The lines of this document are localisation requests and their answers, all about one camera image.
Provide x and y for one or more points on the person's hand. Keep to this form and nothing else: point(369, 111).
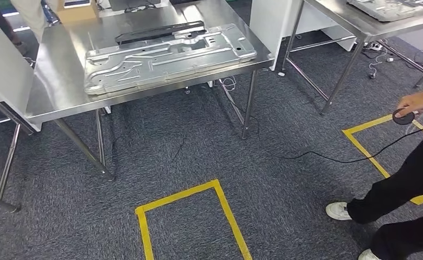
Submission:
point(412, 104)

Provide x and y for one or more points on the black round button device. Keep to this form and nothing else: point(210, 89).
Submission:
point(403, 119)

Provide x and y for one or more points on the black plastic frame part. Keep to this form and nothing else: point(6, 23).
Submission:
point(154, 34)

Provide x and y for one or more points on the stainless steel workbench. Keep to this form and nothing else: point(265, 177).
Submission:
point(60, 89)

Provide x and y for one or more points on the yellow floor tape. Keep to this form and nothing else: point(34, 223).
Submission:
point(362, 147)
point(229, 215)

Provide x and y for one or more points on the white power strip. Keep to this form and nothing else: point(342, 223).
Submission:
point(374, 46)

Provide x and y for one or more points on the stamped sheet metal plate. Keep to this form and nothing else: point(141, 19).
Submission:
point(161, 64)
point(384, 10)

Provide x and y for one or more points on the white partition panel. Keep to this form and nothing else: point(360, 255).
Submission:
point(265, 28)
point(3, 64)

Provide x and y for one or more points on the dark grey laptop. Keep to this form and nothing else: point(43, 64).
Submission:
point(132, 3)

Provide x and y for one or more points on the small cardboard box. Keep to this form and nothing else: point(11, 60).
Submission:
point(78, 14)

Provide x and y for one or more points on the smartphone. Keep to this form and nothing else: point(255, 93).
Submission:
point(76, 3)

